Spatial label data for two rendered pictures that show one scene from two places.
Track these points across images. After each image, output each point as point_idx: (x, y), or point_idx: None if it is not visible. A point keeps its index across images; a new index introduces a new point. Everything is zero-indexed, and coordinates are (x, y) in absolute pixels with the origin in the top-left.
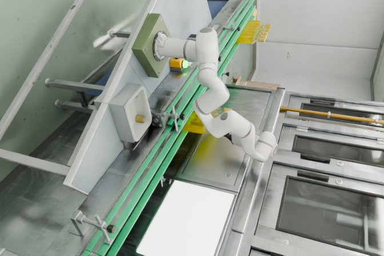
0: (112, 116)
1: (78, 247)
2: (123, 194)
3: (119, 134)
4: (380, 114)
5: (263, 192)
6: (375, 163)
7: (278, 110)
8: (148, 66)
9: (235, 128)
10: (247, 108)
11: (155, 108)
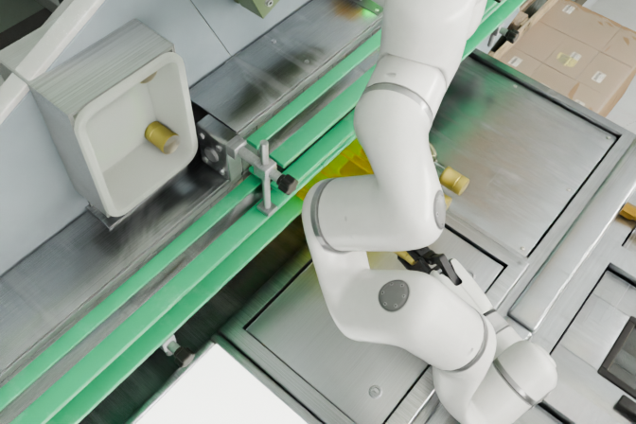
0: (46, 124)
1: None
2: (13, 382)
3: (71, 175)
4: None
5: None
6: None
7: (613, 213)
8: None
9: (419, 350)
10: (524, 168)
11: (221, 115)
